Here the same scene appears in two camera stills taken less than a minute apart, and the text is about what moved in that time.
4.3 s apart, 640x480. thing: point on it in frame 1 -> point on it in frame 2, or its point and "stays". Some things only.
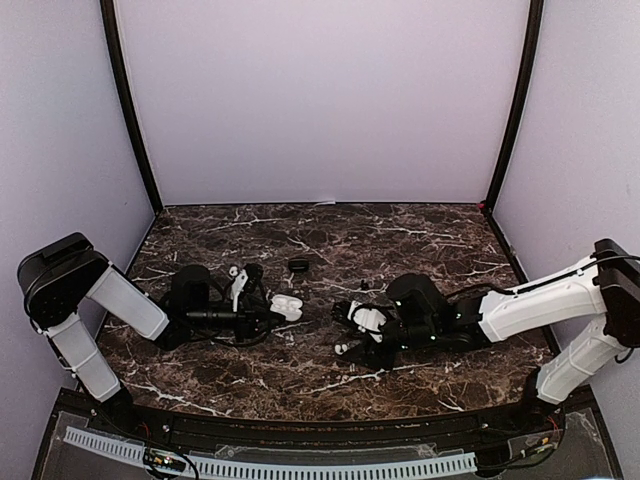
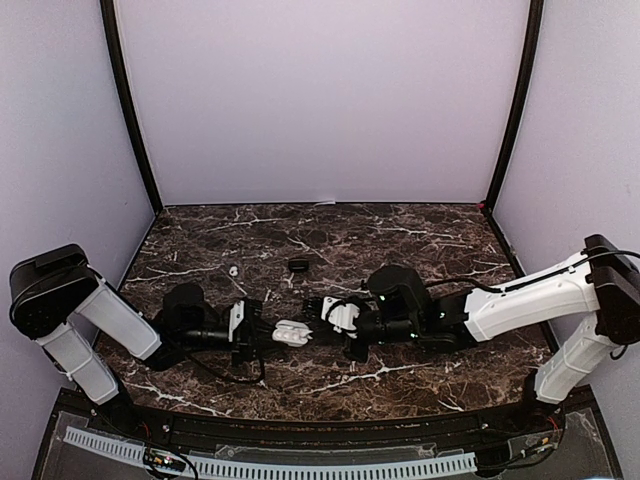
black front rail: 321,431 stays
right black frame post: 535,25 stays
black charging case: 299,265 stays
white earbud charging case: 289,306 -> 292,332
